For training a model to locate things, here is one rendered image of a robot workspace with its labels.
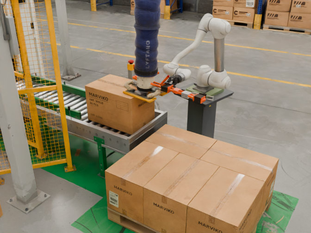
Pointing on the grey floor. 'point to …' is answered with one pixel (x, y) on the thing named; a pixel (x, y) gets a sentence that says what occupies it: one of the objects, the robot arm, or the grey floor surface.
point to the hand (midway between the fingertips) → (167, 85)
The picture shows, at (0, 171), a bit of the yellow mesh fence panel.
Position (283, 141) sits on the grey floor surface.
